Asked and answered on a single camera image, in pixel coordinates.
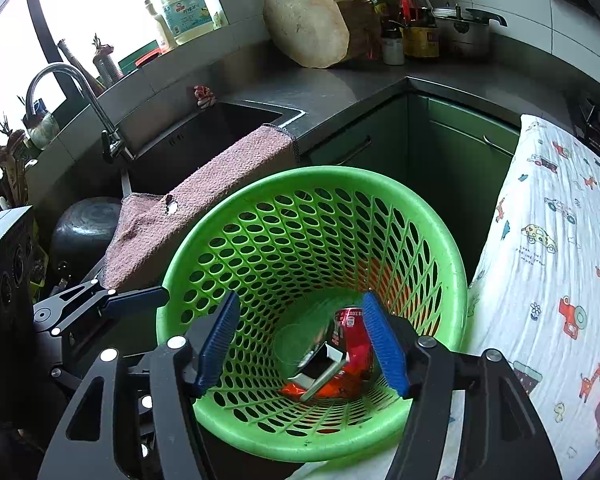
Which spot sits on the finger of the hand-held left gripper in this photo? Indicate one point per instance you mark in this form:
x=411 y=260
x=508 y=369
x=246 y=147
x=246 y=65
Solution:
x=130 y=300
x=56 y=374

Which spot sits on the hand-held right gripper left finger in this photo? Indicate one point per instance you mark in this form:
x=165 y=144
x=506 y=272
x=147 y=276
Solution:
x=220 y=345

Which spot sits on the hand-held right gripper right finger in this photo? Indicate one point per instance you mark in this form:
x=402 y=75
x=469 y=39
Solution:
x=385 y=350

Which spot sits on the green plastic mesh basket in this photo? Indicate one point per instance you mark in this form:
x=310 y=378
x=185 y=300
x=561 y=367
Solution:
x=305 y=210

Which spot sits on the crushed red drink can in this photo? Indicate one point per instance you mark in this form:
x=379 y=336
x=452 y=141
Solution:
x=350 y=330

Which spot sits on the orange snack wrapper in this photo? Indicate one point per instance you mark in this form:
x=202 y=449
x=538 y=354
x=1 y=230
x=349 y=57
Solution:
x=352 y=387

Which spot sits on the black and white carton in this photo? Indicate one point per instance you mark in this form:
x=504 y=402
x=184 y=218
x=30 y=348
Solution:
x=320 y=365

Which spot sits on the dark wok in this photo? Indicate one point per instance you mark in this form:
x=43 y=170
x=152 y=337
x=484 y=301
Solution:
x=85 y=230

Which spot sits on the dried plant bundle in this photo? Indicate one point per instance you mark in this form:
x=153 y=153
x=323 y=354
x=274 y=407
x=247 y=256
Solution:
x=7 y=160

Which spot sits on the pink towel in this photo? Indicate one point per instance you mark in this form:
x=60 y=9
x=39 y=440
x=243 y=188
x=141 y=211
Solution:
x=205 y=185

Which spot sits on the glass jar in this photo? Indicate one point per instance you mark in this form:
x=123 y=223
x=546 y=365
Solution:
x=42 y=127

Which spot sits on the printed blanket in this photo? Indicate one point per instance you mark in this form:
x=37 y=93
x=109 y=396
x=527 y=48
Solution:
x=540 y=260

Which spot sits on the green cabinet door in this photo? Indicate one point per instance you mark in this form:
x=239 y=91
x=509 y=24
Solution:
x=460 y=170
x=355 y=130

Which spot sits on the chrome faucet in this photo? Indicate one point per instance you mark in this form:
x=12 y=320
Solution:
x=95 y=105

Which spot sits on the red and white scrubber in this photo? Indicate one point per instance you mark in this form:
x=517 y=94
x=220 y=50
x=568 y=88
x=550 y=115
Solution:
x=204 y=96

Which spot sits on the metal cylinder with plant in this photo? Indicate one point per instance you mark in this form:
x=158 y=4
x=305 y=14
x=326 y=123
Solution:
x=107 y=62

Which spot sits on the small white squeeze bottle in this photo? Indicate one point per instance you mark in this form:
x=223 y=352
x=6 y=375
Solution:
x=161 y=30

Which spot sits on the large dish soap bottle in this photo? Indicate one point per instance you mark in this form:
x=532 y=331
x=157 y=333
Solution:
x=187 y=15

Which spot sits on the small white jar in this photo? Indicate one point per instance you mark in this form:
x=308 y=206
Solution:
x=393 y=50

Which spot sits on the steel pressure cooker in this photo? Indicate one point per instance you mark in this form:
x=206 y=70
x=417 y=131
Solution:
x=460 y=35

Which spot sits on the round wooden chopping block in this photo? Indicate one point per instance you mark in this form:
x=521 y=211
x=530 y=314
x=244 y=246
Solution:
x=305 y=25

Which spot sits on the large cooking oil bottle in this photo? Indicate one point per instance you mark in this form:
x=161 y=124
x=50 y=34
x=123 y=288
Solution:
x=417 y=15

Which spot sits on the yellow-capped sauce bottle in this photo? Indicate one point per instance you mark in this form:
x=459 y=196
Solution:
x=382 y=5

